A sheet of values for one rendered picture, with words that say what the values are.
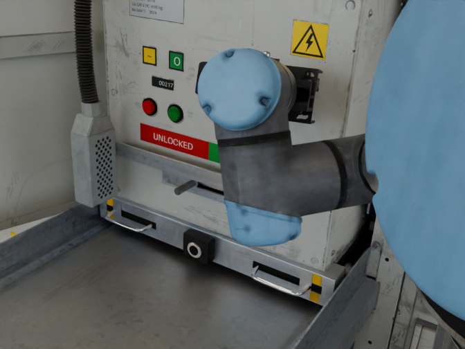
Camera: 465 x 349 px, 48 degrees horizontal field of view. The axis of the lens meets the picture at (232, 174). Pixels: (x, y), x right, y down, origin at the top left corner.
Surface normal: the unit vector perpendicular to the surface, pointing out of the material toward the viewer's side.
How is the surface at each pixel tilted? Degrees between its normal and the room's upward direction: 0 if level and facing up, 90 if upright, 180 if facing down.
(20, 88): 90
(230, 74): 75
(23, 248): 90
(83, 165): 90
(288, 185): 65
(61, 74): 90
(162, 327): 0
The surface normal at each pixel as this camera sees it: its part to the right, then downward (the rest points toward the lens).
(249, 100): -0.26, 0.13
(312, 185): 0.30, 0.15
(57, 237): 0.85, 0.25
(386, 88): -0.94, 0.04
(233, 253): -0.52, 0.33
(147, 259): 0.05, -0.91
